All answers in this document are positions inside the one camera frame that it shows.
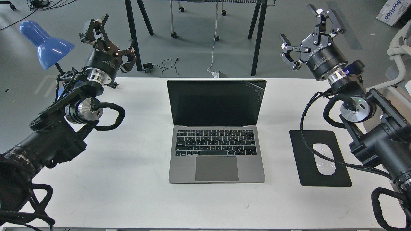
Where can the white office chair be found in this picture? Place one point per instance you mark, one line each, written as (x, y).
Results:
(399, 45)

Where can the grey laptop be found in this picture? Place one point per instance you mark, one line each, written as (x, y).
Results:
(215, 137)

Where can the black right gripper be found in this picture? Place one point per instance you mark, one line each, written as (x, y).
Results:
(324, 57)

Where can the white cardboard box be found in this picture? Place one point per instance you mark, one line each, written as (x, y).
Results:
(392, 11)

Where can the black mouse pad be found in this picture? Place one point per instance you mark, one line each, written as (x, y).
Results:
(314, 171)

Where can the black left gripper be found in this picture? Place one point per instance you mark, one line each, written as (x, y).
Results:
(102, 57)

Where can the blue desk lamp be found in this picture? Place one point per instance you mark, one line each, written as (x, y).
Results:
(49, 49)

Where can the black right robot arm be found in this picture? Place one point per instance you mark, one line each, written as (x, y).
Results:
(381, 135)

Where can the white computer mouse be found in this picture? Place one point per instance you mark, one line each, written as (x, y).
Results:
(324, 167)

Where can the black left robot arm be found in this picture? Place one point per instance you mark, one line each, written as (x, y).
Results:
(59, 131)

